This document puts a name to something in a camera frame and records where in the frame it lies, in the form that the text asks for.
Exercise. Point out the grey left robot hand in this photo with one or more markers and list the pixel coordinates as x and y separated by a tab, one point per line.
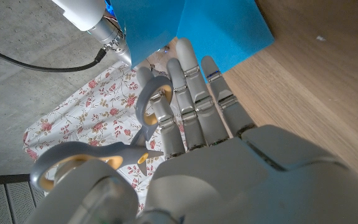
244	180

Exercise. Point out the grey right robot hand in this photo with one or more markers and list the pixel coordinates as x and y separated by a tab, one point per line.
110	34

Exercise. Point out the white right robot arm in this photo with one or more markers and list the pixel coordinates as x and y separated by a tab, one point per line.
79	12

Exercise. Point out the floral rose backdrop cloth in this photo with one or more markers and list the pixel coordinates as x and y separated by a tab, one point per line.
104	105

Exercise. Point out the blue folded paper card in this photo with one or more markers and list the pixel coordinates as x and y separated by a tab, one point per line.
222	28

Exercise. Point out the grey perforated metal panel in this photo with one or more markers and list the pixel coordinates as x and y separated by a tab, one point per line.
4	202

